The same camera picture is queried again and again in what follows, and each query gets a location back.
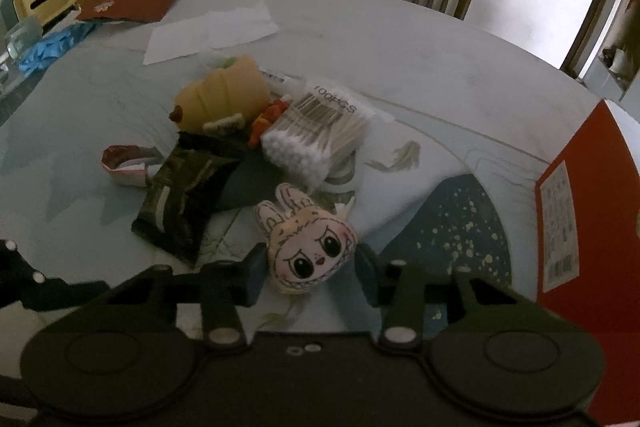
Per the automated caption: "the red white folded paper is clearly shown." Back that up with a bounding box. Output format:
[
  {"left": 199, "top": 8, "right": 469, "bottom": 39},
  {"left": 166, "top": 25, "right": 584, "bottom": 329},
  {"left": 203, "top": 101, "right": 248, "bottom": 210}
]
[{"left": 101, "top": 145, "right": 163, "bottom": 188}]

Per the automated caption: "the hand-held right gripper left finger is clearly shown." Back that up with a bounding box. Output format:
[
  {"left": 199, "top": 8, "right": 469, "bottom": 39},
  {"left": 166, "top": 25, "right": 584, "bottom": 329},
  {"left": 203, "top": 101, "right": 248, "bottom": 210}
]
[{"left": 107, "top": 243, "right": 274, "bottom": 353}]

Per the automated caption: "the white tube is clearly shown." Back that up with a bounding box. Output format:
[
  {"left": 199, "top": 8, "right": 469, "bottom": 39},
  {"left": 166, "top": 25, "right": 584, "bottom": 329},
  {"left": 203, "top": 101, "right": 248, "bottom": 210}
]
[{"left": 257, "top": 68, "right": 307, "bottom": 94}]

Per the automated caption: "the clear plastic container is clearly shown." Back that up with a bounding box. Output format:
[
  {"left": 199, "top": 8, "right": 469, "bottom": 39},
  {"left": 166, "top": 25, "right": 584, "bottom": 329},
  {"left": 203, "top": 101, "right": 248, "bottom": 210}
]
[{"left": 0, "top": 14, "right": 43, "bottom": 80}]

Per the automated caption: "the plush doll face keychain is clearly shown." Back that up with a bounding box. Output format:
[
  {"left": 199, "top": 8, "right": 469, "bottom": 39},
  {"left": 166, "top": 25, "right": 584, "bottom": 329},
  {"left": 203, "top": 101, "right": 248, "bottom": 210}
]
[{"left": 254, "top": 182, "right": 362, "bottom": 296}]

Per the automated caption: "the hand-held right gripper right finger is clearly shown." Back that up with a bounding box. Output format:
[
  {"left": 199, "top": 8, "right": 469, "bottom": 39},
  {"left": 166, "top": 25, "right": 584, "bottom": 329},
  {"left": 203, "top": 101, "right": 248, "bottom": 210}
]
[{"left": 356, "top": 247, "right": 522, "bottom": 353}]

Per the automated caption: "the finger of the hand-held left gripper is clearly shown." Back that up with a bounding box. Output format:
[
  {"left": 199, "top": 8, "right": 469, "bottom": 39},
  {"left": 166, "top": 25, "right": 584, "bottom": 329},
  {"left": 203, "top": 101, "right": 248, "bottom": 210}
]
[{"left": 0, "top": 238, "right": 110, "bottom": 314}]

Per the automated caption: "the white paper sheet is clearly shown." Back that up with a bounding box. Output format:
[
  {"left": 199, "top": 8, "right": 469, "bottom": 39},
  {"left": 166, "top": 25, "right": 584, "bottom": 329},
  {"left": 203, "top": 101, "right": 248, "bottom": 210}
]
[{"left": 143, "top": 0, "right": 280, "bottom": 66}]

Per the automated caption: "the tan croissant plush toy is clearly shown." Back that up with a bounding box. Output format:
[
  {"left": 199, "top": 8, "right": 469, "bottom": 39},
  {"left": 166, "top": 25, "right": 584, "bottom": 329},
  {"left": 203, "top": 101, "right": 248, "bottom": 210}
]
[{"left": 169, "top": 55, "right": 272, "bottom": 134}]

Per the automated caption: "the red cardboard box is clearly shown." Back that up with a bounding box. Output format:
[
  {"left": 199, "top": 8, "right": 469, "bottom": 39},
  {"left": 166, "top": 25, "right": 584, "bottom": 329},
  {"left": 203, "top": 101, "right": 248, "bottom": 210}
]
[{"left": 535, "top": 99, "right": 640, "bottom": 427}]

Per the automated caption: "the cotton swab pack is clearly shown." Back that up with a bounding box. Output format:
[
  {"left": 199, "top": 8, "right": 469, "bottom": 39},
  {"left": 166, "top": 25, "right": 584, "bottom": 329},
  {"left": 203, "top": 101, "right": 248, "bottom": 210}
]
[{"left": 260, "top": 79, "right": 373, "bottom": 188}]

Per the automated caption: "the small orange toy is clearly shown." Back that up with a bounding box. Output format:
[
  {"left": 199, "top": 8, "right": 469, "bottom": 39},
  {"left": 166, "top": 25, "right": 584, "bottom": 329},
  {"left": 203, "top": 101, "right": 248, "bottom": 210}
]
[{"left": 248, "top": 99, "right": 291, "bottom": 148}]

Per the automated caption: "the dark green packet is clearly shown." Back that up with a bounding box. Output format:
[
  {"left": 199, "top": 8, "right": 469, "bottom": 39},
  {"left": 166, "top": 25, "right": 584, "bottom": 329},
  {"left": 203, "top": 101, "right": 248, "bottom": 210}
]
[{"left": 131, "top": 149, "right": 242, "bottom": 267}]

